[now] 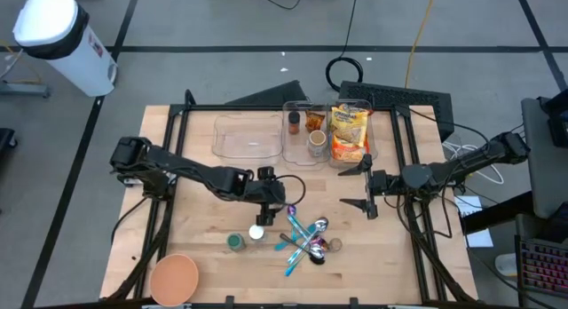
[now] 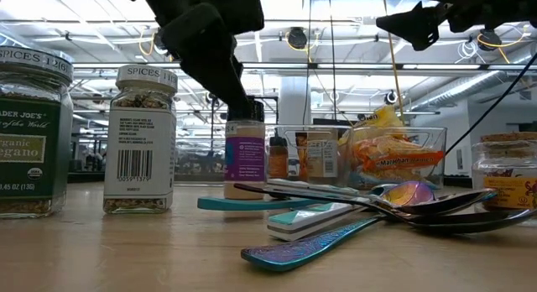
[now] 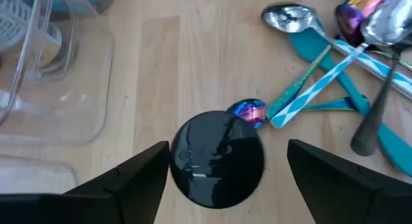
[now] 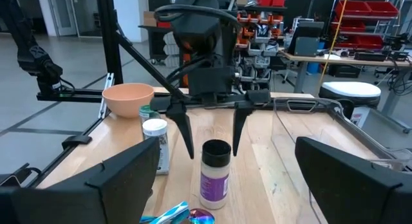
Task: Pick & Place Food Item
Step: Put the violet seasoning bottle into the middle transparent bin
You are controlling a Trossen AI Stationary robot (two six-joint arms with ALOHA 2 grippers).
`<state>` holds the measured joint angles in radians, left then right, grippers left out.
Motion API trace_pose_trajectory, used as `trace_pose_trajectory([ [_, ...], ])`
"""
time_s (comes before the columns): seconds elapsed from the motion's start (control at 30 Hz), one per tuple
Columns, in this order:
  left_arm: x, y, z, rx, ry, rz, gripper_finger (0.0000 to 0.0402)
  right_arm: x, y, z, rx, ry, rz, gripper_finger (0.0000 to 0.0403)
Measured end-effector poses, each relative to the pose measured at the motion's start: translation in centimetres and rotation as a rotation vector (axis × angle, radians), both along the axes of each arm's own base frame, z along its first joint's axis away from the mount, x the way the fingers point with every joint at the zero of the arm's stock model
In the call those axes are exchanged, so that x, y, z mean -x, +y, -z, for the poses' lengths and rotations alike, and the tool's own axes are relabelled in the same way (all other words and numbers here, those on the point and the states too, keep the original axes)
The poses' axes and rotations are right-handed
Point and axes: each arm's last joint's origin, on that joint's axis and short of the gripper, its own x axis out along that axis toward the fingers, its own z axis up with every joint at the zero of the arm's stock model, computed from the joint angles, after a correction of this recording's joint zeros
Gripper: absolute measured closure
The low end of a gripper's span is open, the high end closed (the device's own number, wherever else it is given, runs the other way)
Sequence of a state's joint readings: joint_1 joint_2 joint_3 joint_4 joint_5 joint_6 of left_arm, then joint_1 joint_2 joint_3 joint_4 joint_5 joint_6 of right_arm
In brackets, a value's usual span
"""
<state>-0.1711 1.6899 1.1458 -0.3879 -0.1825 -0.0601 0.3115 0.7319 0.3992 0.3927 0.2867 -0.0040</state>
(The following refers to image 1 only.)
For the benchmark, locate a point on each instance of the black wedge panel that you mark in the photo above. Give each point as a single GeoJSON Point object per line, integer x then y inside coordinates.
{"type": "Point", "coordinates": [275, 96]}

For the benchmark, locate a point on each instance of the black chair base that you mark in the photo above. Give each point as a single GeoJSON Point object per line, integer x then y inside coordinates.
{"type": "Point", "coordinates": [6, 138]}

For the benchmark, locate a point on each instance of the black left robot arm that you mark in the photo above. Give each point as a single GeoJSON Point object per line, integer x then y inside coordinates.
{"type": "Point", "coordinates": [186, 167]}

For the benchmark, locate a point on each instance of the brown taco seasoning packet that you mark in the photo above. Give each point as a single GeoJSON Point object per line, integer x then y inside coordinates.
{"type": "Point", "coordinates": [315, 121]}

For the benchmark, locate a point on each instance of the wide clear plastic bin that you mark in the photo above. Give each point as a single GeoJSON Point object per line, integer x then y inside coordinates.
{"type": "Point", "coordinates": [222, 149]}

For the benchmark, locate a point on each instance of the teal silicone spoon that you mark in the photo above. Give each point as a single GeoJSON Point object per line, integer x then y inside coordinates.
{"type": "Point", "coordinates": [280, 246]}

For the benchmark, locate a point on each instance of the black monitor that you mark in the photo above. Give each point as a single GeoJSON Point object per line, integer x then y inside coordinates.
{"type": "Point", "coordinates": [559, 127]}

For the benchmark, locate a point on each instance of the orange label spice bottle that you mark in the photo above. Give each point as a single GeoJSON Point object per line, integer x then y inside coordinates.
{"type": "Point", "coordinates": [294, 124]}

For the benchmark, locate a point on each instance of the silver metal bracket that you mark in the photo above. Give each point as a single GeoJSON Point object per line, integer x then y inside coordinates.
{"type": "Point", "coordinates": [133, 181]}

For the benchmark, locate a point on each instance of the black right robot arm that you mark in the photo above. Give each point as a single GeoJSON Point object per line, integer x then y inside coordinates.
{"type": "Point", "coordinates": [466, 160]}

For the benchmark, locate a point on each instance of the red beef ramen packet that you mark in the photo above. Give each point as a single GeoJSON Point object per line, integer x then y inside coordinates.
{"type": "Point", "coordinates": [368, 145]}

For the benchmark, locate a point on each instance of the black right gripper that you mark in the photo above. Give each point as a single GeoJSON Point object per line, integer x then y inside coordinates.
{"type": "Point", "coordinates": [386, 184]}

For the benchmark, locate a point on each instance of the white paper sheet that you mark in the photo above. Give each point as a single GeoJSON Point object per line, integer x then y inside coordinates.
{"type": "Point", "coordinates": [481, 238]}

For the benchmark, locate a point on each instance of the oregano jar green label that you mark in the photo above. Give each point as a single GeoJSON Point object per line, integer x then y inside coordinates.
{"type": "Point", "coordinates": [235, 241]}

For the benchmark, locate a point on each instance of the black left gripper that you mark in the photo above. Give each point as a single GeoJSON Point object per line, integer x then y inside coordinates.
{"type": "Point", "coordinates": [266, 193]}

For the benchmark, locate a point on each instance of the backlit rainbow keyboard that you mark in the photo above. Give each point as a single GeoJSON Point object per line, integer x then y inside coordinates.
{"type": "Point", "coordinates": [543, 267]}

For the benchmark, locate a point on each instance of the white computer mouse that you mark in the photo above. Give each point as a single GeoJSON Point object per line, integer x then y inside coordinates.
{"type": "Point", "coordinates": [506, 264]}

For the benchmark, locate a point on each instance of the orange chicken ramen packet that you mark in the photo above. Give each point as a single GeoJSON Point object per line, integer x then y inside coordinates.
{"type": "Point", "coordinates": [348, 153]}

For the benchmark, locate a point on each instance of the grey stand foot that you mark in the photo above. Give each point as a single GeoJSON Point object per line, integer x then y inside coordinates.
{"type": "Point", "coordinates": [22, 89]}

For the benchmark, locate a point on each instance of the black metal spoon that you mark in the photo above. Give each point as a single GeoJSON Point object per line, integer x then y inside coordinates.
{"type": "Point", "coordinates": [317, 258]}

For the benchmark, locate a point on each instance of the white trash can black bag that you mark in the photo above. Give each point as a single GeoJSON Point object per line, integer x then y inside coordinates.
{"type": "Point", "coordinates": [66, 47]}

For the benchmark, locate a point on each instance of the bagel seasoning jar white lid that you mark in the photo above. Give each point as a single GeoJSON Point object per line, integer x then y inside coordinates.
{"type": "Point", "coordinates": [256, 232]}

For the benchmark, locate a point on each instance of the yellow ramen packet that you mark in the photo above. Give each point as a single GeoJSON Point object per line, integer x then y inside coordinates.
{"type": "Point", "coordinates": [350, 124]}

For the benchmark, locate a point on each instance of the peach orange bowl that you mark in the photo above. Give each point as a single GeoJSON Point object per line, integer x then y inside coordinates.
{"type": "Point", "coordinates": [174, 280]}

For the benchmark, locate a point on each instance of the narrow clear plastic bin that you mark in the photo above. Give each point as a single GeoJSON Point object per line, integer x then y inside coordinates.
{"type": "Point", "coordinates": [375, 153]}
{"type": "Point", "coordinates": [295, 151]}

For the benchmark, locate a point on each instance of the iridescent rainbow metal spoon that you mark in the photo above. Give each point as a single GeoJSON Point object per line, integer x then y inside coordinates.
{"type": "Point", "coordinates": [295, 265]}
{"type": "Point", "coordinates": [291, 209]}

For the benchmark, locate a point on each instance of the glass jar tan lid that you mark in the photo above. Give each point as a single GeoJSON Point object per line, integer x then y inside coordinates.
{"type": "Point", "coordinates": [317, 140]}

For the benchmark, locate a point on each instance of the black table clamp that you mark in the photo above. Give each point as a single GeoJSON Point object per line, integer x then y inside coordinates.
{"type": "Point", "coordinates": [353, 302]}
{"type": "Point", "coordinates": [229, 301]}

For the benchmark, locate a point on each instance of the black aluminium rig frame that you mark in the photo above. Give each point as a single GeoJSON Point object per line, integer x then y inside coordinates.
{"type": "Point", "coordinates": [208, 107]}

